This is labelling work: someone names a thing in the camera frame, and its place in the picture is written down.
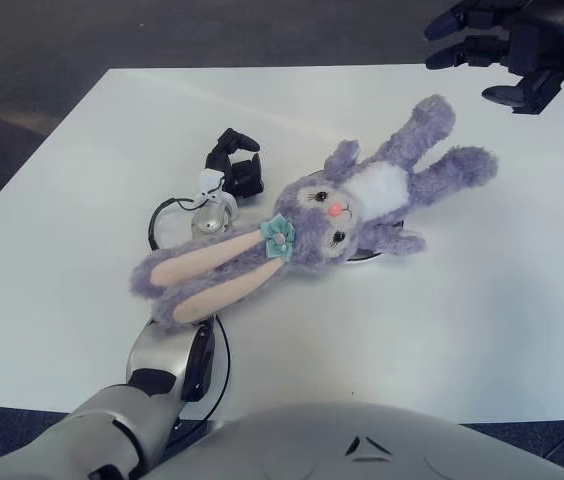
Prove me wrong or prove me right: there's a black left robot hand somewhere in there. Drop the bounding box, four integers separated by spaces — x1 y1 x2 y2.
205 127 266 199

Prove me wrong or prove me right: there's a purple plush bunny doll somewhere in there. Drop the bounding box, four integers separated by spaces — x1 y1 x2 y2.
131 94 499 335

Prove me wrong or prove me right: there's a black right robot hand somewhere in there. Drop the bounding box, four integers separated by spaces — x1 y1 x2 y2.
424 0 564 116

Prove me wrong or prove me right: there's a white plate black rim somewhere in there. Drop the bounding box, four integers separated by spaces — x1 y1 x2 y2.
346 219 406 264

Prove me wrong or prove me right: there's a white left wrist adapter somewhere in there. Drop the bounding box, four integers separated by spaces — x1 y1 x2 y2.
199 169 226 199

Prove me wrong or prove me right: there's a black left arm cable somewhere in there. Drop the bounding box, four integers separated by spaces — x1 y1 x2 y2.
147 197 233 426

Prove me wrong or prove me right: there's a grey robot torso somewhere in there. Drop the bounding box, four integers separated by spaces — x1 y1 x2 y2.
146 399 564 480

